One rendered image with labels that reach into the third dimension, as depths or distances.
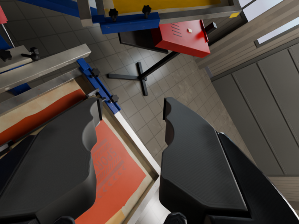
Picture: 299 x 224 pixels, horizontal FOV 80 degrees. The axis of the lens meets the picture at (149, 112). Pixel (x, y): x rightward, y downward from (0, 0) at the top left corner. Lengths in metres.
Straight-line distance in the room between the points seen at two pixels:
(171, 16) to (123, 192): 0.95
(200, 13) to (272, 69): 2.69
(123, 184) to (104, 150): 0.21
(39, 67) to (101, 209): 0.69
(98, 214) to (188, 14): 1.09
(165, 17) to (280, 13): 2.49
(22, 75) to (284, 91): 3.63
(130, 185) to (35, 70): 0.71
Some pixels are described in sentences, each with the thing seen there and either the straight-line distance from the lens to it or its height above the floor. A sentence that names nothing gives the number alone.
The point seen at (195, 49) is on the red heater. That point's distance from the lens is 1.62.
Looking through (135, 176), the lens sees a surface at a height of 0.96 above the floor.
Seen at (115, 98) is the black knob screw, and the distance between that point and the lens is 0.94.
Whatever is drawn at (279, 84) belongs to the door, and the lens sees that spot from 3.77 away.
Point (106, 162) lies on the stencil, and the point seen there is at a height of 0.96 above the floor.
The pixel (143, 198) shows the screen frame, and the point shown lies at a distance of 1.06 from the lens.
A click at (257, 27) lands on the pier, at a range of 3.42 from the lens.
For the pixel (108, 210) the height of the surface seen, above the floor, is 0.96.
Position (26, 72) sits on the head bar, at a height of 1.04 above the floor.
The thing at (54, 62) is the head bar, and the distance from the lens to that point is 0.93.
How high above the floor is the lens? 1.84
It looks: 48 degrees down
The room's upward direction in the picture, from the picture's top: 66 degrees clockwise
